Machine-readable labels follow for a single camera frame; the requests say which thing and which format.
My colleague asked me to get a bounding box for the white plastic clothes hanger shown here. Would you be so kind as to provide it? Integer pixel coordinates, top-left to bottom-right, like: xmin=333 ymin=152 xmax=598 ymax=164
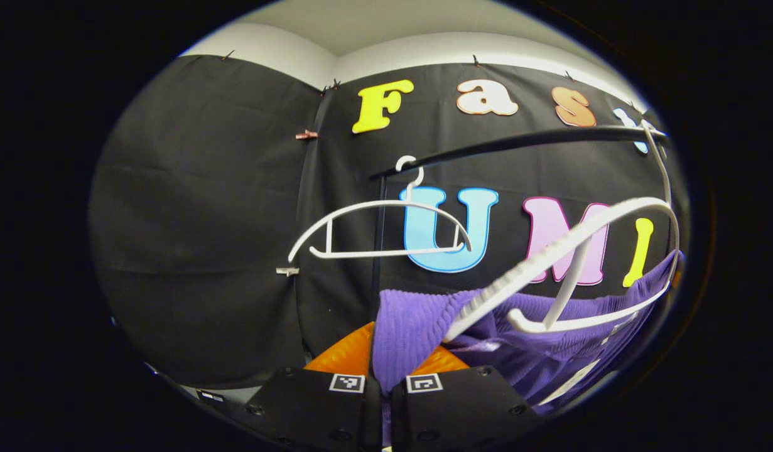
xmin=288 ymin=155 xmax=474 ymax=264
xmin=443 ymin=122 xmax=682 ymax=343

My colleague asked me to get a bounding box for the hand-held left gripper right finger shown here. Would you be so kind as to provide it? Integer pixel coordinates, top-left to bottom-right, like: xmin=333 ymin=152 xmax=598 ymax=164
xmin=391 ymin=344 xmax=542 ymax=450

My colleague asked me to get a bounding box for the black clothes rack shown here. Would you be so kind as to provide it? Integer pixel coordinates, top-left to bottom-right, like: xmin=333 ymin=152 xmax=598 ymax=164
xmin=369 ymin=124 xmax=669 ymax=296

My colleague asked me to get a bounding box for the purple knit jacket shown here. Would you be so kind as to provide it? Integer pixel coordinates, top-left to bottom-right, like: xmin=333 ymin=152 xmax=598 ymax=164
xmin=370 ymin=250 xmax=683 ymax=446

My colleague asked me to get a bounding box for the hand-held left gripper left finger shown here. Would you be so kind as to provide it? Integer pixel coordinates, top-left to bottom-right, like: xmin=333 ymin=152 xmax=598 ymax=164
xmin=245 ymin=322 xmax=383 ymax=451

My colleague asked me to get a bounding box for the black backdrop cloth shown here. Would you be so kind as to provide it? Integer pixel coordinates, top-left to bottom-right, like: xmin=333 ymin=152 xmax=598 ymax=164
xmin=88 ymin=53 xmax=685 ymax=390

